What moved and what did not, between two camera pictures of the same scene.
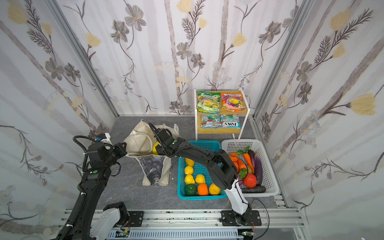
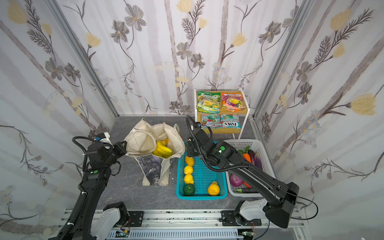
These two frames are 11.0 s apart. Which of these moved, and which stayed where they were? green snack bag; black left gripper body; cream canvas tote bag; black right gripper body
Moved: black right gripper body
Stayed: cream canvas tote bag; black left gripper body; green snack bag
